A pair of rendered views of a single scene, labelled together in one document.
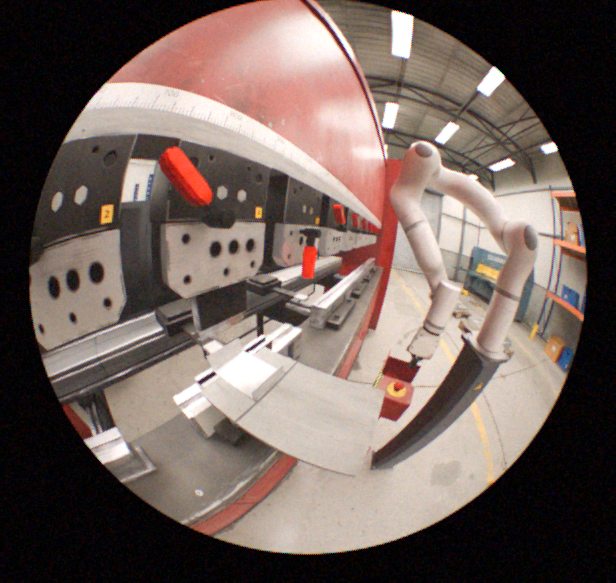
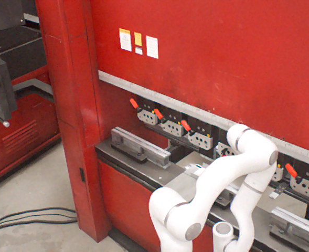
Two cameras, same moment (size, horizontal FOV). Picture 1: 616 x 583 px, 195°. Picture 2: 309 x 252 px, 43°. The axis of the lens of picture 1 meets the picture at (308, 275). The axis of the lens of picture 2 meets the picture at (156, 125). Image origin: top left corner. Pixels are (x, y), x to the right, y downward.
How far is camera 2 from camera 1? 2.04 m
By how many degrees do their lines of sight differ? 99
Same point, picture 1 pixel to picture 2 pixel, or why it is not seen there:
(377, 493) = not seen: outside the picture
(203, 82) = (188, 100)
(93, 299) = (176, 132)
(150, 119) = (182, 109)
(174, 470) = (167, 173)
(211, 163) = (194, 121)
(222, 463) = not seen: hidden behind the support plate
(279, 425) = (182, 179)
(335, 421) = (180, 188)
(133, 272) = not seen: hidden behind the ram
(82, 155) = (172, 112)
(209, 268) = (195, 140)
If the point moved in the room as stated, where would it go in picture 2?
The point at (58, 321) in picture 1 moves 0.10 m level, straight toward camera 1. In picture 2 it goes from (168, 129) to (163, 138)
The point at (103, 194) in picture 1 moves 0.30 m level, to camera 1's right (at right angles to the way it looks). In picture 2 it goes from (178, 119) to (161, 149)
